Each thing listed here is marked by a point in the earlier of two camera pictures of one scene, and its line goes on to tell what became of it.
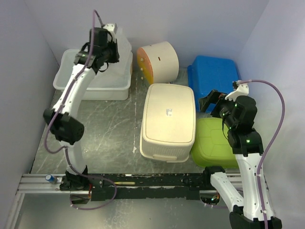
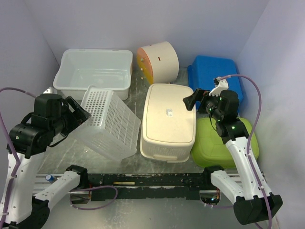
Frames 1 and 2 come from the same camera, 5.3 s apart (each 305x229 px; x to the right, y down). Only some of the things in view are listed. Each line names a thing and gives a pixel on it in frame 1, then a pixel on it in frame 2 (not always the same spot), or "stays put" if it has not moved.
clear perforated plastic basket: [121, 71] to [112, 130]
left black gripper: [116, 58] to [78, 116]
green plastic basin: [211, 148] stays put
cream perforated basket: [168, 130] stays put
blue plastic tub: [207, 73] stays put
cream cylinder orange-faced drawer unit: [159, 62] stays put
